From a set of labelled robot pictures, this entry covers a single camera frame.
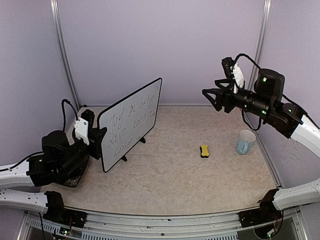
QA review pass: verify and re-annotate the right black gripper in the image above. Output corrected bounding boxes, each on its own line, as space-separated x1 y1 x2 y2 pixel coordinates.
203 77 273 119

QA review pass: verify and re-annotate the white whiteboard black frame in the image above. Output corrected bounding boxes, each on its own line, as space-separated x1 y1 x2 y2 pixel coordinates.
97 77 163 173

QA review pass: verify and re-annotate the whiteboard wire stand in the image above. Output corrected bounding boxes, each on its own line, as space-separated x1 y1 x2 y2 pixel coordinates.
121 136 147 163

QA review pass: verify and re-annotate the yellow black whiteboard eraser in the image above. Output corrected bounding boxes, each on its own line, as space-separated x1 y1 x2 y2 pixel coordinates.
199 144 210 158

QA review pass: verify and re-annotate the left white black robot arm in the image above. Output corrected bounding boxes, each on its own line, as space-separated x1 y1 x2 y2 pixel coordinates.
0 127 107 228

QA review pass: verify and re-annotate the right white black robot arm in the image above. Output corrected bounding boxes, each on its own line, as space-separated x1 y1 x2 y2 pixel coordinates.
202 68 320 228

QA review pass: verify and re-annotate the light blue ceramic mug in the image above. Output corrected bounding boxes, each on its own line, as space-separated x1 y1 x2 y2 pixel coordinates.
235 129 256 156

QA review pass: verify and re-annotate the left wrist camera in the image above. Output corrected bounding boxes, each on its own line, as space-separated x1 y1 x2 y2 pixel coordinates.
72 109 95 146

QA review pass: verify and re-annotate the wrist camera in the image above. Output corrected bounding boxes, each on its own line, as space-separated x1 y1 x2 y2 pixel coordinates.
221 57 245 94
72 109 95 146

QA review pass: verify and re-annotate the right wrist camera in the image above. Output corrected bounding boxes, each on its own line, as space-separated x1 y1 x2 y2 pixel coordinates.
221 57 245 94

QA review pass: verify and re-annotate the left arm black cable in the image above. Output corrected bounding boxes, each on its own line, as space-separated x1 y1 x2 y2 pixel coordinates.
61 98 80 133

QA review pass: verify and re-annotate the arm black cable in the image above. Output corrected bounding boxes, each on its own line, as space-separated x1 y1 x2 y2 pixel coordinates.
233 52 266 132
61 98 80 133

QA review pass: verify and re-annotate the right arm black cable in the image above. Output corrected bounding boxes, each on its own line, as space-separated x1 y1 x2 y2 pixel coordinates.
233 52 266 132

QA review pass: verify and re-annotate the aluminium front rail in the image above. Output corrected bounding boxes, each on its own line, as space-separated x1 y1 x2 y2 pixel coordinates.
17 207 309 240

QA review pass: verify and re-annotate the right aluminium corner post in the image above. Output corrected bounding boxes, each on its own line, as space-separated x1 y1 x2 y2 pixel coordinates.
251 0 272 76

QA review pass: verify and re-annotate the aluminium corner post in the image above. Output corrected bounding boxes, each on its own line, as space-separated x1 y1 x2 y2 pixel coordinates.
251 0 272 76
49 0 81 110

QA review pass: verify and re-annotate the left aluminium corner post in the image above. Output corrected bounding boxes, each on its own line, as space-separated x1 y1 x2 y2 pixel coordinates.
49 0 81 110

